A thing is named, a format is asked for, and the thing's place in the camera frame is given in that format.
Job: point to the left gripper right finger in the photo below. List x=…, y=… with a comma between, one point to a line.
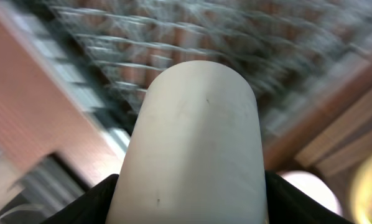
x=288, y=205

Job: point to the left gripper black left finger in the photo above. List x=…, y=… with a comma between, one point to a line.
x=91, y=208

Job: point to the yellow round plate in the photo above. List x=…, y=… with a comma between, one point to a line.
x=361, y=194

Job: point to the white paper cup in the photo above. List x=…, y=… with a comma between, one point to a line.
x=195, y=155

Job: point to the white round bowl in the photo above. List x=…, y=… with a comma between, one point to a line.
x=315, y=188

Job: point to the grey plastic dish rack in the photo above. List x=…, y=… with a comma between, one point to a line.
x=284, y=49

